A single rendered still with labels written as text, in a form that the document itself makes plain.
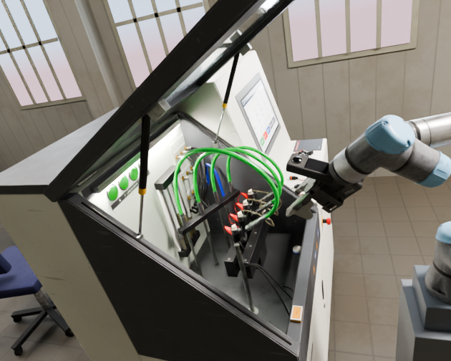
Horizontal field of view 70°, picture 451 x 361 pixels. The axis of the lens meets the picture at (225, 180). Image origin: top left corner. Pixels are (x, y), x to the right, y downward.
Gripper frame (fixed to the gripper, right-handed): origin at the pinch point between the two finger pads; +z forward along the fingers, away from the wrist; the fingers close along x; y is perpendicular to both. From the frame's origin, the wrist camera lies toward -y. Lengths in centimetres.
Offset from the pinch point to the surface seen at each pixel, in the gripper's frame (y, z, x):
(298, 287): 22.5, 27.0, -6.2
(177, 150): -40, 43, 24
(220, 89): -39, 22, 46
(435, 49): 69, 32, 244
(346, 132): 61, 121, 212
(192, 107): -45, 34, 40
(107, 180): -46, 20, -16
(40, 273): -51, 56, -40
